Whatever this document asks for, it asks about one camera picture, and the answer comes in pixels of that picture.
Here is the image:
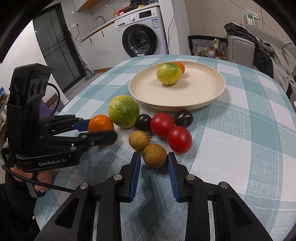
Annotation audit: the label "dark plum left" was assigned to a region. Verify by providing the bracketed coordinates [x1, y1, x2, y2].
[135, 114, 152, 132]

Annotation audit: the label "cream round plate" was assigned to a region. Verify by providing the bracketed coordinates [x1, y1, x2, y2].
[128, 61, 226, 111]

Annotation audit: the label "dark plum right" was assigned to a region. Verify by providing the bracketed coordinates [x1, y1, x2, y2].
[174, 110, 194, 128]

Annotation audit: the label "white washing machine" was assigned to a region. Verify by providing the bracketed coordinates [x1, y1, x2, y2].
[115, 6, 168, 58]

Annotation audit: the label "black laundry basket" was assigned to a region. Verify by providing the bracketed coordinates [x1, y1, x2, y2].
[188, 35, 228, 56]

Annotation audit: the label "red tomato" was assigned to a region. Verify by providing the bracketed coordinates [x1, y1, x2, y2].
[167, 126, 193, 154]
[151, 113, 175, 138]

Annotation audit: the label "white wall socket device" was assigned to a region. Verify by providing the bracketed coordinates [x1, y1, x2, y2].
[245, 9, 259, 27]

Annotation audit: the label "dark plum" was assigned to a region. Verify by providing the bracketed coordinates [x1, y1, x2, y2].
[174, 110, 194, 128]
[135, 114, 152, 132]

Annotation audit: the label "black glass door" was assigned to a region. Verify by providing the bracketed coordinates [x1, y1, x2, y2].
[33, 3, 85, 93]

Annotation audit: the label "dark clothes on sofa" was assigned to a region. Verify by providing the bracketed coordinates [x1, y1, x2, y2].
[223, 22, 295, 98]

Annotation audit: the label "white kitchen counter cabinet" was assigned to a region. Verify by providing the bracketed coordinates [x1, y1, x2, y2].
[81, 4, 159, 70]

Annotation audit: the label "plaid cloth in basket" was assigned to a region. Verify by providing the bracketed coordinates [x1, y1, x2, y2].
[197, 39, 227, 60]

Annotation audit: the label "green yellow fruit on plate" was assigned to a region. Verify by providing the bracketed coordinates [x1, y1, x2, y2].
[157, 62, 183, 85]

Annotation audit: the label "small orange at plate back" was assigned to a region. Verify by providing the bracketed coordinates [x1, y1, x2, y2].
[174, 62, 185, 74]

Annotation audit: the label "person's left hand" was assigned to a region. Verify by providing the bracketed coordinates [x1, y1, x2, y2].
[11, 165, 53, 193]

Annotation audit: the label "brown longan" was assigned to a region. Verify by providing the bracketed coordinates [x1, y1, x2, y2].
[128, 131, 150, 151]
[142, 144, 167, 169]

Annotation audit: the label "green yellow fruit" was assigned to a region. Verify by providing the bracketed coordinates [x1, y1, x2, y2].
[108, 95, 139, 128]
[157, 62, 183, 85]

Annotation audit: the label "orange mandarin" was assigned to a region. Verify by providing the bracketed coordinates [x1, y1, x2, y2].
[88, 114, 114, 132]

